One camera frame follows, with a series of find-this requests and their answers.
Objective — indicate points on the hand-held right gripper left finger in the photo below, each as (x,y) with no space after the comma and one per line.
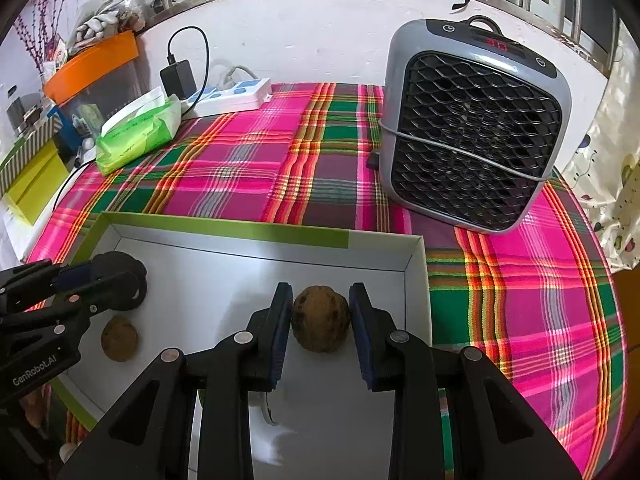
(282,332)

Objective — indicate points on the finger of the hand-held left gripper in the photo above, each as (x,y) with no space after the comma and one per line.
(75,275)
(95,296)

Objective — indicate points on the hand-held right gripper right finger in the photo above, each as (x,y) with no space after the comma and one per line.
(361,332)

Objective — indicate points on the black and white oval cap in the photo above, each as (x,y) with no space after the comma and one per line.
(120,265)

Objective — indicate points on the brown walnut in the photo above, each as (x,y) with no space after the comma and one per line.
(320,317)
(120,338)

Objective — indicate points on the white tray with green rim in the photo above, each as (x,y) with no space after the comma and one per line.
(200,280)

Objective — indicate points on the yellow-green box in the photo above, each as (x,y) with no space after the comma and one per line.
(35,185)

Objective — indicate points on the striped box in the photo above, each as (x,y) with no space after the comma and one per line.
(35,140)

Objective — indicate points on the green tissue pack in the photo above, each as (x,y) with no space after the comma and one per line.
(135,142)

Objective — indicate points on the plaid tablecloth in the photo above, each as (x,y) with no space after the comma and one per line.
(300,160)

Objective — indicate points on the black plug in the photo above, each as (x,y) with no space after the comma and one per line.
(374,159)

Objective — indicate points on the clear storage box orange lid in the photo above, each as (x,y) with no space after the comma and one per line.
(90,62)

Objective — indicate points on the purple flower branches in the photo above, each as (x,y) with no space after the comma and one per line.
(37,57)

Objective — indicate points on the black charger adapter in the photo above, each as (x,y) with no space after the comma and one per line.
(177,79)

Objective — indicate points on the grey space heater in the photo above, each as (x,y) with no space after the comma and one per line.
(475,135)

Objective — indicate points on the white power strip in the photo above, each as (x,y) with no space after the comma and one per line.
(235,95)

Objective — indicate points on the white work gloves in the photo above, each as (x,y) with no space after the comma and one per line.
(100,22)

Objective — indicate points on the printed curtain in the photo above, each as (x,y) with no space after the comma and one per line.
(615,170)

